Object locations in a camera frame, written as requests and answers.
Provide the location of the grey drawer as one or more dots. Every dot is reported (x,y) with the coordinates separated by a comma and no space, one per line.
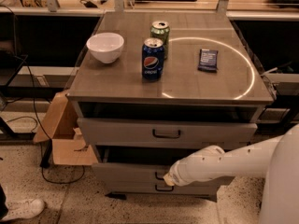
(201,189)
(136,164)
(165,134)

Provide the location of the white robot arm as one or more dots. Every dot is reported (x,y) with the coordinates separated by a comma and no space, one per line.
(276,160)

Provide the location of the grey drawer cabinet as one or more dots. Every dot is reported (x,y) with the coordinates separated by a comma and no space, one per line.
(234,94)

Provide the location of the grey top drawer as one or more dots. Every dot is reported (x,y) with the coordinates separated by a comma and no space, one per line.
(165,134)

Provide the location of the grey bottom drawer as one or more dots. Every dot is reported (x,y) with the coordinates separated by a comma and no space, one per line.
(201,189)

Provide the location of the blue Pepsi can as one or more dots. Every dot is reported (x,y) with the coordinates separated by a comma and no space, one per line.
(152,58)

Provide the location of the white bowl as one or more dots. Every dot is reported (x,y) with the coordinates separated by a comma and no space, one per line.
(105,47)

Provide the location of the dark blue snack bar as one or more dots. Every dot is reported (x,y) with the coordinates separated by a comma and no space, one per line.
(208,60)

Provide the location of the green soda can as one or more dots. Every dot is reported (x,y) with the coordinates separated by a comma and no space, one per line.
(161,30)

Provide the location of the brown cardboard box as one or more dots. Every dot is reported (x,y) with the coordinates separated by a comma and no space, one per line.
(60,132)

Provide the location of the white sneaker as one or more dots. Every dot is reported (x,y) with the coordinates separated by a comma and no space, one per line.
(24,209)

